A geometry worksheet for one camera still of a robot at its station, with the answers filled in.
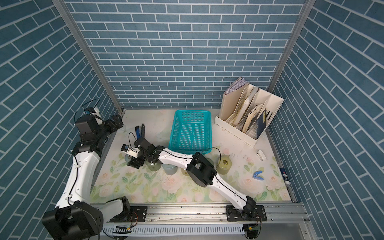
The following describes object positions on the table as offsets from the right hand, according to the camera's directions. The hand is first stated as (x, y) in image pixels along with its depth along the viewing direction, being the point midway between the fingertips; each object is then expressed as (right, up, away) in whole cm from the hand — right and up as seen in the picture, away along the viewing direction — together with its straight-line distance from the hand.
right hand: (131, 157), depth 86 cm
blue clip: (+73, -11, 0) cm, 74 cm away
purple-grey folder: (+62, +39, +5) cm, 73 cm away
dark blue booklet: (+83, +19, +16) cm, 86 cm away
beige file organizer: (+72, +24, +4) cm, 76 cm away
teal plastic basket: (+34, +13, +22) cm, 42 cm away
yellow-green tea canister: (+54, -4, -3) cm, 54 cm away
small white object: (+79, -1, +8) cm, 79 cm away
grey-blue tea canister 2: (0, 0, -3) cm, 4 cm away
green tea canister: (+14, -5, -2) cm, 15 cm away
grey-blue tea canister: (+23, -6, -3) cm, 24 cm away
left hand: (-3, +22, -10) cm, 24 cm away
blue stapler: (-2, +14, +19) cm, 23 cm away
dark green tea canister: (+45, +3, -23) cm, 51 cm away
